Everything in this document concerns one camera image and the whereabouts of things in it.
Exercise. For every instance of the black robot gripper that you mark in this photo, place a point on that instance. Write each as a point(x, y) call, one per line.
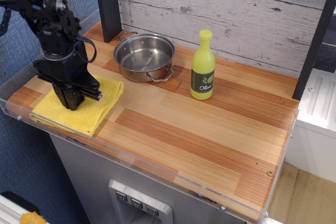
point(69, 75)

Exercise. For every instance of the yellow towel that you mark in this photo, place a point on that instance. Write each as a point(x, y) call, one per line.
point(89, 114)

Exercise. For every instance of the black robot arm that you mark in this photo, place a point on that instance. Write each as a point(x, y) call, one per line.
point(51, 21)

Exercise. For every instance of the clear acrylic counter guard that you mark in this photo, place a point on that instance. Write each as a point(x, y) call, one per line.
point(226, 151)

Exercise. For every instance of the stainless steel pot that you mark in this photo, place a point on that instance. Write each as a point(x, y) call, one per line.
point(144, 57)

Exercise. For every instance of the silver dispenser panel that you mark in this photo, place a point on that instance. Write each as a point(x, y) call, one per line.
point(134, 206)

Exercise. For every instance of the yellow object bottom left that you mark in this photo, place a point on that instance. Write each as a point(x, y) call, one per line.
point(32, 218)

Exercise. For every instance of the yellow olive oil bottle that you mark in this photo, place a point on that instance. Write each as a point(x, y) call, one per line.
point(203, 68)

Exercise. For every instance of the white appliance at right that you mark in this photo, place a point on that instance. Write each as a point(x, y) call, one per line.
point(312, 144)

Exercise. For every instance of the dark vertical post left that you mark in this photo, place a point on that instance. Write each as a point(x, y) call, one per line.
point(110, 18)

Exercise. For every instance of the dark vertical post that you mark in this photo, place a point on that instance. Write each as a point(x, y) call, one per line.
point(317, 40)
point(110, 18)

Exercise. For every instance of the dark vertical post right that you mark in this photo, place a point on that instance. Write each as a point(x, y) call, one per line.
point(317, 40)

